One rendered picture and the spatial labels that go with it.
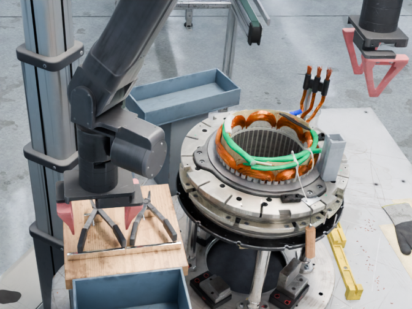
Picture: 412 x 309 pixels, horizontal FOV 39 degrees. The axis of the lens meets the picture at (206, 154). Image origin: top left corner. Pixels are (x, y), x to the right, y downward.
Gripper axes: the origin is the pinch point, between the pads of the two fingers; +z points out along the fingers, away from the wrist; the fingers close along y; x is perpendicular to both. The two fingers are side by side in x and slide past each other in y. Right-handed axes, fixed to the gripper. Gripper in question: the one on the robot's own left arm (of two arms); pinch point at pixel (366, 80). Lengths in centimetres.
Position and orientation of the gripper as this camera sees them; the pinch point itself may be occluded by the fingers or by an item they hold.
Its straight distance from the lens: 98.6
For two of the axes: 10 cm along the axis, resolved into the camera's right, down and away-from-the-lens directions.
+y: -0.7, -5.4, 8.4
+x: -10.0, 0.1, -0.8
